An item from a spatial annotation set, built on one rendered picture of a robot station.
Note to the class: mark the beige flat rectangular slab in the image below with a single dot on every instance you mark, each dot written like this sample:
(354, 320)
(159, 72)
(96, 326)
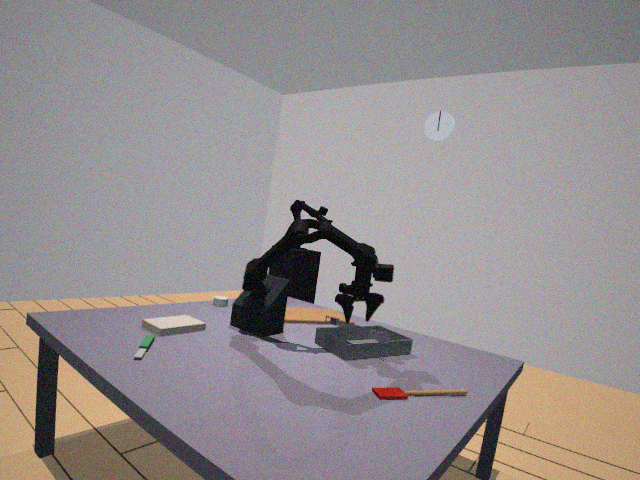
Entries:
(173, 325)

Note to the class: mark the light wooden board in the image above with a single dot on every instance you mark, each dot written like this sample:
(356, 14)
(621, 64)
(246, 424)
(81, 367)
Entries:
(311, 316)

